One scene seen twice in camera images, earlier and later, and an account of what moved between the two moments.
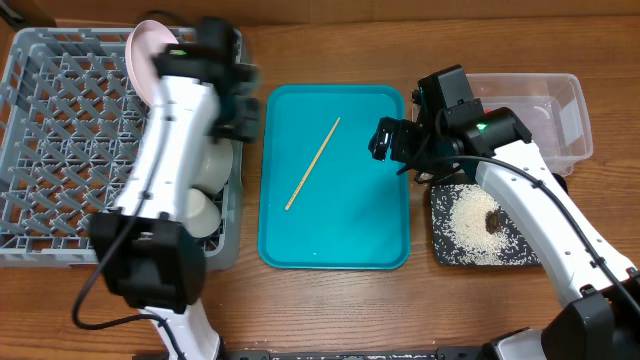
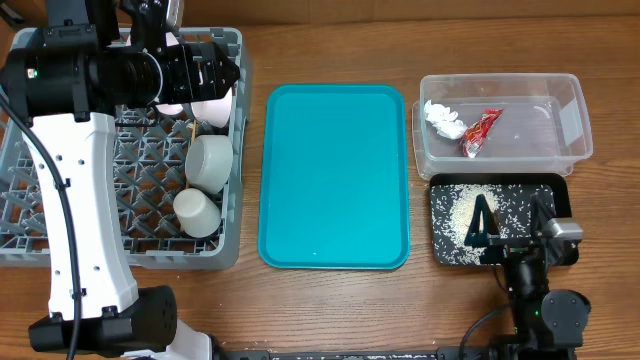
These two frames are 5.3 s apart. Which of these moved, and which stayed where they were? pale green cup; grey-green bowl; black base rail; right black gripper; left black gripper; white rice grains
Moved: right black gripper; left black gripper
Stayed: white rice grains; black base rail; grey-green bowl; pale green cup
